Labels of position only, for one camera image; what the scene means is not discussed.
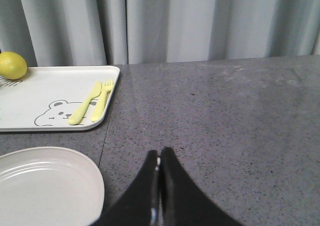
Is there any right yellow lemon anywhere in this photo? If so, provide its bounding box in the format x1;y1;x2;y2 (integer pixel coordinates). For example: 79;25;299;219
0;52;28;80

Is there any yellow plastic fork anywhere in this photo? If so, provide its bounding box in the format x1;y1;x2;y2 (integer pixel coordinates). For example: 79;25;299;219
90;79;114;122

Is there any yellow plastic knife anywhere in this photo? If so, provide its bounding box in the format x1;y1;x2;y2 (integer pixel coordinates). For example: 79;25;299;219
67;81;102;125

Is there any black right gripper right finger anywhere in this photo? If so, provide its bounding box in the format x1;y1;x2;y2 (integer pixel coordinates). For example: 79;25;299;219
160;147;241;225

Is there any grey curtain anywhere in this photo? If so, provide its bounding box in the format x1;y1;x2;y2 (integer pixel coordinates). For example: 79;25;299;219
0;0;320;67

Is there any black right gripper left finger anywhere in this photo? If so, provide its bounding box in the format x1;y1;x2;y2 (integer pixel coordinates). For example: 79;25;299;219
94;150;159;225

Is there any white bear print tray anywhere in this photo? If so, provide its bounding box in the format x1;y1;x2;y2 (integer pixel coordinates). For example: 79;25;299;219
0;66;120;132

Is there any white round plate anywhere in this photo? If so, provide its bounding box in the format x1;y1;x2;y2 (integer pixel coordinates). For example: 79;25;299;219
0;147;105;225

